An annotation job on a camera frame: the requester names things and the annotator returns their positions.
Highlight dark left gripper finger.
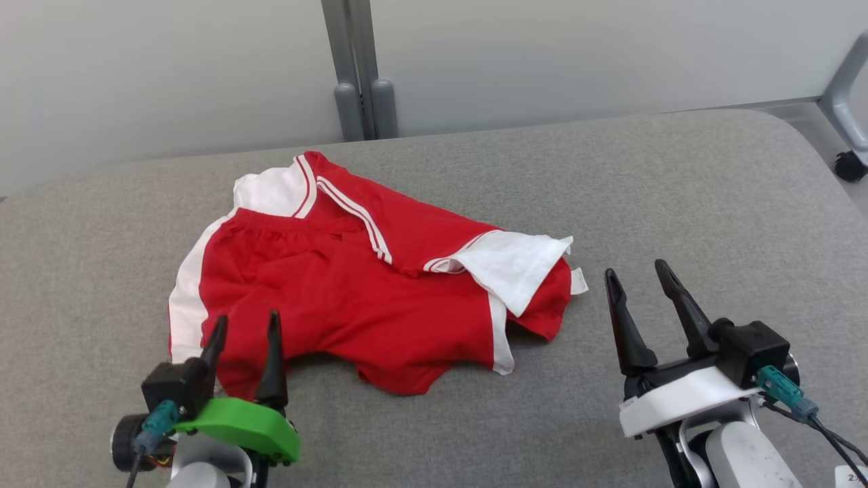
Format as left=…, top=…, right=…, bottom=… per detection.
left=254, top=310, right=291, bottom=412
left=197, top=314, right=230, bottom=399

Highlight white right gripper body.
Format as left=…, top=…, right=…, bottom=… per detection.
left=618, top=354, right=764, bottom=439

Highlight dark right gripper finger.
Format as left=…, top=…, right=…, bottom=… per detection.
left=654, top=259, right=719, bottom=360
left=604, top=268, right=658, bottom=378

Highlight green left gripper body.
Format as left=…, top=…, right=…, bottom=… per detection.
left=174, top=396, right=301, bottom=467

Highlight red shorts with white stripes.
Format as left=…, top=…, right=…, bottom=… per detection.
left=167, top=207, right=574, bottom=398

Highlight red white basketball jersey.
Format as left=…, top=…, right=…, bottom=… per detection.
left=233, top=150, right=591, bottom=321

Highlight black caster wheel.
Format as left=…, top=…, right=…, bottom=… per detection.
left=834, top=150, right=868, bottom=183

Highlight grey metal chair leg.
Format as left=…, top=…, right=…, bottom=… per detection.
left=819, top=30, right=868, bottom=167

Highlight left arm teal-plug black cable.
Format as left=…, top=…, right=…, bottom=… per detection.
left=125, top=400, right=181, bottom=488

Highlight arm teal-plug black cable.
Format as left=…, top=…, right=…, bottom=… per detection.
left=125, top=400, right=181, bottom=488
left=756, top=365, right=868, bottom=470

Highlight right arm teal-plug black cable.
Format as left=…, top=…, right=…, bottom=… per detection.
left=756, top=365, right=868, bottom=470

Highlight grey rounded post foot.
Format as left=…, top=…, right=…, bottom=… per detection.
left=334, top=81, right=366, bottom=142
left=370, top=77, right=400, bottom=140

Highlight grey vertical partition post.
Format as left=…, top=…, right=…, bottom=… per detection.
left=321, top=0, right=374, bottom=140

